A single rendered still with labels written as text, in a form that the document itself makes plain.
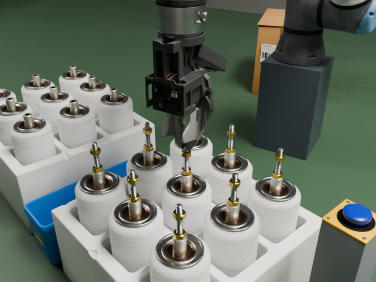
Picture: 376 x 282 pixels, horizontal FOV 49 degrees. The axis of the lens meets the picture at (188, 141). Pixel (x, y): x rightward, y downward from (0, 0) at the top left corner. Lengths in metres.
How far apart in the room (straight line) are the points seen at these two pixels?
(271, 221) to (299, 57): 0.62
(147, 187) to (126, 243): 0.17
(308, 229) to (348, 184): 0.49
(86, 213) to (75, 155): 0.28
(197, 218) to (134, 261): 0.14
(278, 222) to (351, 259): 0.18
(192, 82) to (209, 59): 0.07
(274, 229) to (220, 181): 0.14
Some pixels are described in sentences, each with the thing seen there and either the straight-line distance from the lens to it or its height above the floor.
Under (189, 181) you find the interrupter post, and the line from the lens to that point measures 0.76.
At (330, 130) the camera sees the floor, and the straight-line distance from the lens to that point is 1.58.
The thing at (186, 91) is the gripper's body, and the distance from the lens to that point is 0.61.
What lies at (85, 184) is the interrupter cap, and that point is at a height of 0.25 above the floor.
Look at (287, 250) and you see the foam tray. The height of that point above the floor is 0.18.
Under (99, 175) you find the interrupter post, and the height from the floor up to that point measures 0.28.
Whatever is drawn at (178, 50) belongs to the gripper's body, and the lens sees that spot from 0.61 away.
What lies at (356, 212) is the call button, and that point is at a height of 0.33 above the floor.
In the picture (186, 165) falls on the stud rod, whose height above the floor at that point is 0.30.
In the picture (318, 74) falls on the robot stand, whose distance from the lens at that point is 1.25.
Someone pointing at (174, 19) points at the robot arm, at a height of 0.57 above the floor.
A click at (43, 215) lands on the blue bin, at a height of 0.07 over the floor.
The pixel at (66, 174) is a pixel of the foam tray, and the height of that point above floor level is 0.13.
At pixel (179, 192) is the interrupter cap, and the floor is 0.25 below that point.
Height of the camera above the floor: 0.72
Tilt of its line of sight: 30 degrees down
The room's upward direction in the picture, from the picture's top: straight up
